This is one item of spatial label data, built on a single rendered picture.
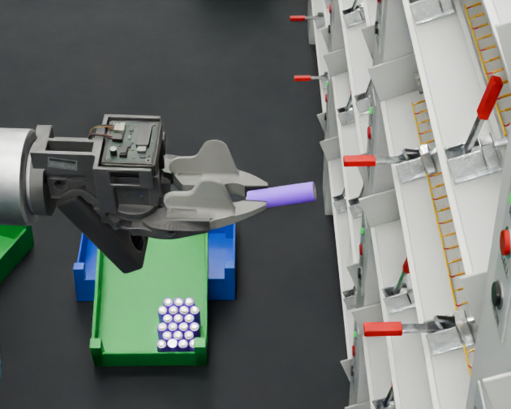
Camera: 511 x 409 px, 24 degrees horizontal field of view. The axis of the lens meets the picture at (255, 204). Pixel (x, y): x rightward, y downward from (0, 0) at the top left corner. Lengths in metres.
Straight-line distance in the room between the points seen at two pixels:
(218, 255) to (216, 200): 1.27
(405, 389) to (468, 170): 0.43
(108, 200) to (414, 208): 0.36
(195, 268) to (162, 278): 0.06
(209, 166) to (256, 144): 1.54
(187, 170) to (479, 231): 0.31
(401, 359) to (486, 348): 0.55
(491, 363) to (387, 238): 0.74
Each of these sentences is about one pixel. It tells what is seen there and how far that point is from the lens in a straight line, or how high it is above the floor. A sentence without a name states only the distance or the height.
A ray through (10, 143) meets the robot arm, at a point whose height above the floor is 0.90.
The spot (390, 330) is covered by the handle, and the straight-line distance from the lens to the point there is 1.10.
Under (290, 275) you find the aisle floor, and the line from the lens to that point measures 2.30.
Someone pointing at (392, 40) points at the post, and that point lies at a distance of 1.41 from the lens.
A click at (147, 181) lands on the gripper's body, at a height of 0.89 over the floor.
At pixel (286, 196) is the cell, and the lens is 1.09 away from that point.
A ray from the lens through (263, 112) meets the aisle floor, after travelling 2.76.
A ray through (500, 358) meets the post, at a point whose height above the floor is 0.96.
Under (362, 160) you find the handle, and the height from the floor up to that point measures 0.76.
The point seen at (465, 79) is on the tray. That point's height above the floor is 0.94.
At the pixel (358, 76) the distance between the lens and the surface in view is 1.87.
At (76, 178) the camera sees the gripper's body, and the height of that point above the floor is 0.87.
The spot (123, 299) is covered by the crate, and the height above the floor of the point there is 0.05.
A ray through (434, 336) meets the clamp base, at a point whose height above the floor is 0.75.
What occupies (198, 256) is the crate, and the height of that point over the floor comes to 0.08.
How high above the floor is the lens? 1.51
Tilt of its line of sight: 38 degrees down
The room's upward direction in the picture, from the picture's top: straight up
